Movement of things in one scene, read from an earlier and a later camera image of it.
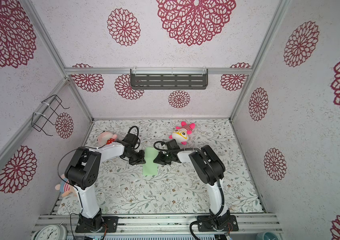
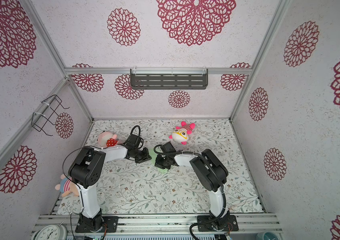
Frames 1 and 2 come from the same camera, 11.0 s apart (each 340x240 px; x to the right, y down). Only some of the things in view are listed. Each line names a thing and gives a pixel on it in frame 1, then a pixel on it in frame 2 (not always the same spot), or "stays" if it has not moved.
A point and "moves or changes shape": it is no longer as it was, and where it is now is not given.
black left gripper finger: [141, 154] to [146, 150]
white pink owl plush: [180, 133] stays
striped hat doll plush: [67, 190] stays
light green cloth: [150, 168] moves or changes shape
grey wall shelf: [169, 78] stays
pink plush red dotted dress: [106, 138] stays
